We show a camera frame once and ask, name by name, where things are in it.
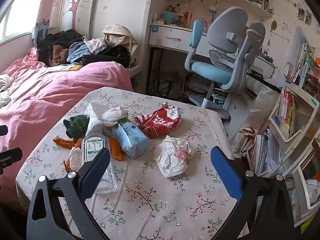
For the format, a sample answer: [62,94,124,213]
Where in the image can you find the row of red books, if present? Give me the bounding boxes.
[279,90,297,133]

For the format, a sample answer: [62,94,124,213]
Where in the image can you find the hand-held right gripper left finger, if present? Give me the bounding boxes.
[26,147,112,240]

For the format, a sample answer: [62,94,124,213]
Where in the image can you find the white bookshelf rack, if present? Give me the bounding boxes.
[269,82,320,230]

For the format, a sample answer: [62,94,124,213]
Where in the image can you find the pastel marker set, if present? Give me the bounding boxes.
[274,116,290,137]

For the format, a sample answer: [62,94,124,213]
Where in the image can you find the white grey cloth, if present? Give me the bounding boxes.
[83,36,112,54]

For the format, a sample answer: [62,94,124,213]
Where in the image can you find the stack of papers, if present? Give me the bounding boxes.
[246,129,285,177]

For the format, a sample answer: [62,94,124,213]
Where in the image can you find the yellow book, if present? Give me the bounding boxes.
[49,64,82,72]

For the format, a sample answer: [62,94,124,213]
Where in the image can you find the long orange peel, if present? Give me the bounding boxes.
[53,136,82,148]

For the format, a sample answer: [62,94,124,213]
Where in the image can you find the window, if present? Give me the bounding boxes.
[0,0,43,43]

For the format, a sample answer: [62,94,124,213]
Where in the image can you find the row of upright books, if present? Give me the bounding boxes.
[285,40,313,88]

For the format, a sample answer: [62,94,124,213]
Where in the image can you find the blue jeans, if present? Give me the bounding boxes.
[66,41,92,64]

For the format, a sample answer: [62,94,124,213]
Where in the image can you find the large white plastic bag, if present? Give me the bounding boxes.
[250,87,280,123]

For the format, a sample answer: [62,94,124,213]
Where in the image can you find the brown storage grid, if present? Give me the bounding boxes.
[305,65,320,98]

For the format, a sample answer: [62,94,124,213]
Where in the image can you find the black jacket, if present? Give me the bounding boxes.
[37,29,85,65]

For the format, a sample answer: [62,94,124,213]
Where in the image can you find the white desk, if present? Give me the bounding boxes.
[149,24,275,95]

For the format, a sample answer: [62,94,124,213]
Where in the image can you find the floral tablecloth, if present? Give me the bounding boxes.
[15,87,247,240]

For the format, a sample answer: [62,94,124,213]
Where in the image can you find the light blue milk carton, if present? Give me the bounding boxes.
[111,117,149,159]

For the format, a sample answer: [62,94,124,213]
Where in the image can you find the pink curtain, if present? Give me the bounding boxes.
[37,0,65,30]

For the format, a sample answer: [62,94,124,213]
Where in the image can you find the white tote bag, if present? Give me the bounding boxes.
[232,127,260,153]

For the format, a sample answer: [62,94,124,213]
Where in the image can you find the grey and blue desk chair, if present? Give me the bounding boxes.
[184,6,266,119]

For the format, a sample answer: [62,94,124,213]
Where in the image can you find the beige bag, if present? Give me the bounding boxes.
[103,24,139,63]

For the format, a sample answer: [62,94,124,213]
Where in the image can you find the red snack bag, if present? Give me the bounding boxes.
[134,103,182,138]

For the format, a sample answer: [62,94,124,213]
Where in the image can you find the pink duvet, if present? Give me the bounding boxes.
[0,46,134,205]

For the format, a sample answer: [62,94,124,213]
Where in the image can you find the brown garment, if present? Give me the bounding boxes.
[49,45,68,67]

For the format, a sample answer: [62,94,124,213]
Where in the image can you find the string of wall photos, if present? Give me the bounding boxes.
[271,0,320,34]

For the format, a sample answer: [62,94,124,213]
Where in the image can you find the white garment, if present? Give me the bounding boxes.
[0,74,14,109]

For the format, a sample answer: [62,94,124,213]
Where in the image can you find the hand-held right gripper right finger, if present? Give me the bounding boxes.
[210,146,295,240]

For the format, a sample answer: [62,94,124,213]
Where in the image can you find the green wrapper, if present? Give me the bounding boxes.
[63,114,90,139]

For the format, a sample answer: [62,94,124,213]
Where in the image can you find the crumpled white paper wrapper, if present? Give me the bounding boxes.
[153,135,195,178]

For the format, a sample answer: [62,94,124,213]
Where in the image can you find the clear plastic bottle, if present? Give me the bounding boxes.
[81,134,118,194]

